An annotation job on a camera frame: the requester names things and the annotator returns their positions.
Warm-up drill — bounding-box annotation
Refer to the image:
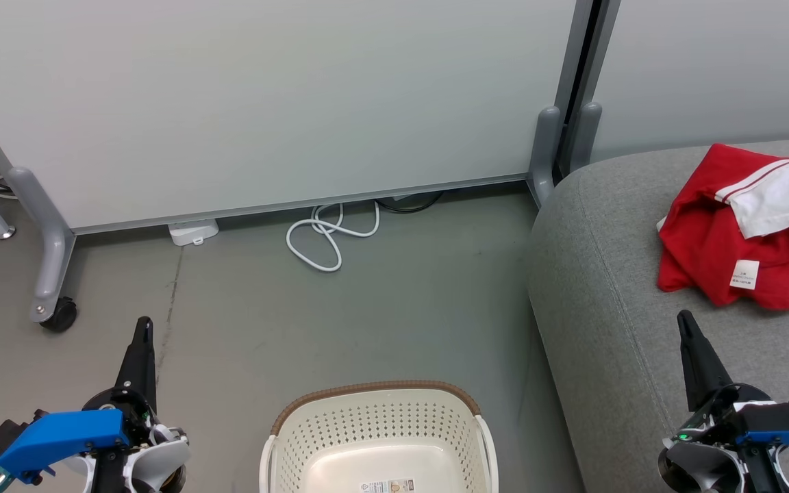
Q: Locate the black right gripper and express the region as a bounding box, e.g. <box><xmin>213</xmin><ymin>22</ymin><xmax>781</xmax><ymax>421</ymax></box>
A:
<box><xmin>675</xmin><ymin>309</ymin><xmax>772</xmax><ymax>444</ymax></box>

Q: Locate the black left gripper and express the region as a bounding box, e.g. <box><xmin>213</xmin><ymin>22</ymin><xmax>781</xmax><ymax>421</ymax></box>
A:
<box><xmin>83</xmin><ymin>316</ymin><xmax>158</xmax><ymax>446</ymax></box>

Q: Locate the red garment with label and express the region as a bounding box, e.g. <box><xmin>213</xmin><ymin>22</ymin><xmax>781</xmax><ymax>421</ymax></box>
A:
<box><xmin>657</xmin><ymin>205</ymin><xmax>789</xmax><ymax>311</ymax></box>

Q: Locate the grey fabric sofa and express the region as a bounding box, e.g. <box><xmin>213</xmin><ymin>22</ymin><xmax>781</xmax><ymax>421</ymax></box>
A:
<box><xmin>527</xmin><ymin>135</ymin><xmax>789</xmax><ymax>493</ymax></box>

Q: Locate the black caster wheel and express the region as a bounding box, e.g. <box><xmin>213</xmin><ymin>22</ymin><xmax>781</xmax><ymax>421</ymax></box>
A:
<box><xmin>40</xmin><ymin>296</ymin><xmax>79</xmax><ymax>333</ymax></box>

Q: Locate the long grey partition foot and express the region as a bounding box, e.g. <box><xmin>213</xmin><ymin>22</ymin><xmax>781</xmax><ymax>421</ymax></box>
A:
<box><xmin>5</xmin><ymin>166</ymin><xmax>77</xmax><ymax>323</ymax></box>

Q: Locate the white power adapter box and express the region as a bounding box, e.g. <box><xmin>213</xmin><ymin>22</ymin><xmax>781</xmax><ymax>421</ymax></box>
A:
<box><xmin>167</xmin><ymin>218</ymin><xmax>220</xmax><ymax>247</ymax></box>

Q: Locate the cream perforated laundry basket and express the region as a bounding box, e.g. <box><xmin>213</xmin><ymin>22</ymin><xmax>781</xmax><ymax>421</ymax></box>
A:
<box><xmin>259</xmin><ymin>381</ymin><xmax>500</xmax><ymax>493</ymax></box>

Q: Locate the short grey partition foot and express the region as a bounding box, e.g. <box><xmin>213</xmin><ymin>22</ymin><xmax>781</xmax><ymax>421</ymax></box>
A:
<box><xmin>569</xmin><ymin>101</ymin><xmax>604</xmax><ymax>172</ymax></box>
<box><xmin>528</xmin><ymin>105</ymin><xmax>564</xmax><ymax>207</ymax></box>

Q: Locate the printed basket sticker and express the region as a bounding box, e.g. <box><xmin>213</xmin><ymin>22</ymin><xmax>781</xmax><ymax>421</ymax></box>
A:
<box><xmin>360</xmin><ymin>478</ymin><xmax>416</xmax><ymax>493</ymax></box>

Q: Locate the white partition panel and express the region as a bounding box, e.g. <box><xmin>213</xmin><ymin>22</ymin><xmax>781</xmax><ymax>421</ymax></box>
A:
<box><xmin>0</xmin><ymin>0</ymin><xmax>597</xmax><ymax>235</ymax></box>
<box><xmin>569</xmin><ymin>0</ymin><xmax>789</xmax><ymax>172</ymax></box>

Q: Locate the blue left camera mount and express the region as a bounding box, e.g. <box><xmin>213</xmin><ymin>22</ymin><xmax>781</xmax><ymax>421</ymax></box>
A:
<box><xmin>0</xmin><ymin>409</ymin><xmax>132</xmax><ymax>483</ymax></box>

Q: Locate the white looped floor cable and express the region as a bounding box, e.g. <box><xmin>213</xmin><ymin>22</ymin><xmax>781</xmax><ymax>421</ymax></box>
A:
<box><xmin>286</xmin><ymin>201</ymin><xmax>381</xmax><ymax>273</ymax></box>

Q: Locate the black floor cable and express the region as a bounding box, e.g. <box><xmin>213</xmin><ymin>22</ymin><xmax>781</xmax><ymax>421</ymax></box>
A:
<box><xmin>375</xmin><ymin>190</ymin><xmax>445</xmax><ymax>214</ymax></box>

